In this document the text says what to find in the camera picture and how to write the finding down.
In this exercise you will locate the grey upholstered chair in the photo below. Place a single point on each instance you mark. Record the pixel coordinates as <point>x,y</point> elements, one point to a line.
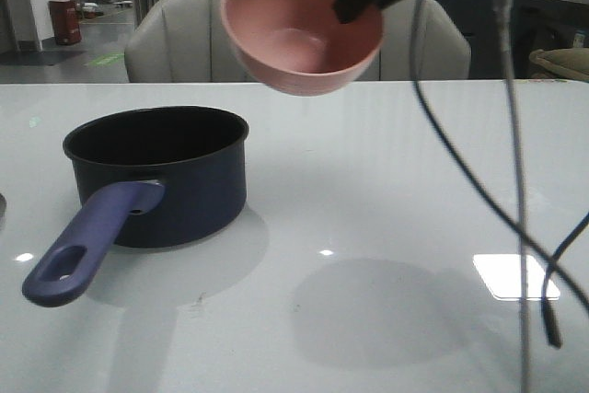
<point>442,51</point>
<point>182,41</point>

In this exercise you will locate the red trash bin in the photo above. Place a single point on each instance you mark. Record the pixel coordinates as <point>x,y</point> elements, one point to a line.
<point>65,24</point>

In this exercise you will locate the left grey upholstered chair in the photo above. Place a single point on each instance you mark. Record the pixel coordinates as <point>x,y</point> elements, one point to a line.
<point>182,41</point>

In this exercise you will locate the blue saucepan with handle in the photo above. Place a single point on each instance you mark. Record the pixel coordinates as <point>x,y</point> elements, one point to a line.
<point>147,179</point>

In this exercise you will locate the pink plastic bowl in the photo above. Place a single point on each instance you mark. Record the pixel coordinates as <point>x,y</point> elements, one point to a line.
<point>299,47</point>

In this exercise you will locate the beige cushion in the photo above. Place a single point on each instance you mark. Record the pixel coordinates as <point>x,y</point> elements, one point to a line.
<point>570,63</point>

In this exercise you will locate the right grey upholstered chair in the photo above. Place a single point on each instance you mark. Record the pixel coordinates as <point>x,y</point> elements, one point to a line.
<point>442,51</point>

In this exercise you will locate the dark kitchen counter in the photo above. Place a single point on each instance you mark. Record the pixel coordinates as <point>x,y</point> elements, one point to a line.
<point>536,24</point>

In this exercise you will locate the glass pot lid blue knob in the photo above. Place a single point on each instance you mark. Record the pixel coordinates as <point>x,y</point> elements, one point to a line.
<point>3,206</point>

